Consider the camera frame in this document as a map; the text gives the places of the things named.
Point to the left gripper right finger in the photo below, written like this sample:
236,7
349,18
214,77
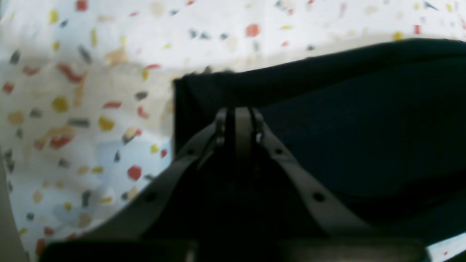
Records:
348,237

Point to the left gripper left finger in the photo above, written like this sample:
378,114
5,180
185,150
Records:
160,225

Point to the black t-shirt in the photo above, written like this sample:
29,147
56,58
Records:
383,127

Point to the terrazzo patterned tablecloth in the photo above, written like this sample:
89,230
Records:
86,100

